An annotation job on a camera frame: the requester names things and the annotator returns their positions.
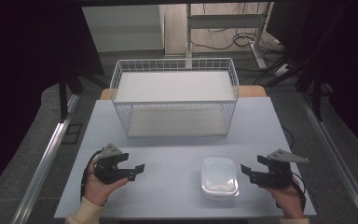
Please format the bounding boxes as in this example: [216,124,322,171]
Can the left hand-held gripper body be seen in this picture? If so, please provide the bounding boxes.
[93,143,131,185]

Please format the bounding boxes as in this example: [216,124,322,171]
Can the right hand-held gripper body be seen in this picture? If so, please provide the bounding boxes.
[260,147,310,189]

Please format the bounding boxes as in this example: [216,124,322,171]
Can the clear plastic lidded container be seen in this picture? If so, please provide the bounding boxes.
[200,156,241,201]

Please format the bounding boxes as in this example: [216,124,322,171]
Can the white wire basket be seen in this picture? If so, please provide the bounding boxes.
[109,57,241,138]

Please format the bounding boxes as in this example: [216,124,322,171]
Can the person's left hand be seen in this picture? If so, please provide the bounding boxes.
[83,157,131,207]

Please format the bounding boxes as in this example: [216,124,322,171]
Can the person's right hand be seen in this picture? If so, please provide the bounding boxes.
[260,181,306,219]

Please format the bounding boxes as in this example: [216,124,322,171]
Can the black floor grate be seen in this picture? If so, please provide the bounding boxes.
[61,122,84,146]

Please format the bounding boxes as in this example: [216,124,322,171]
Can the wooden table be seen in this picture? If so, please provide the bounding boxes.
[100,85,268,101]

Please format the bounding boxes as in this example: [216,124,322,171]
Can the black metal stand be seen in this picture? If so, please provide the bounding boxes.
[57,74,85,123]
[295,6,349,122]

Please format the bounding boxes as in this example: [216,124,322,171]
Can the white power strip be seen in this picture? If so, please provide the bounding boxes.
[273,63,292,77]

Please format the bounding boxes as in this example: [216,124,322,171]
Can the black curtain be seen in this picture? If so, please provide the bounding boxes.
[265,0,358,153]
[0,0,105,200]

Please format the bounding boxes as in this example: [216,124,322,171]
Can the white panel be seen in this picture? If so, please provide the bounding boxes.
[81,4,166,54]

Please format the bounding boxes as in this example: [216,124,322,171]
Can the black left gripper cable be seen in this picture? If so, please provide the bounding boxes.
[79,148,104,202]

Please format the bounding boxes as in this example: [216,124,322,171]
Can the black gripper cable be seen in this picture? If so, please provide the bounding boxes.
[274,172,308,211]
[79,148,104,202]

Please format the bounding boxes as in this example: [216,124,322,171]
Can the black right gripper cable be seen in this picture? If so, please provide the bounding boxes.
[274,172,308,211]

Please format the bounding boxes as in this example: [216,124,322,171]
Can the thin black cable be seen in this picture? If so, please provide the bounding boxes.
[281,125,295,149]

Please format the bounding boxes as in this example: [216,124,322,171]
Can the aluminium floor rail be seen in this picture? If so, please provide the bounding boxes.
[297,91,358,224]
[10,92,81,224]

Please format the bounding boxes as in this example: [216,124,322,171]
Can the tangle of black floor cables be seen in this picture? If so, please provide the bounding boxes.
[189,3,293,86]

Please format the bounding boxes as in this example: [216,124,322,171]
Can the white metal desk frame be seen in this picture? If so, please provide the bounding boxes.
[185,2,274,70]

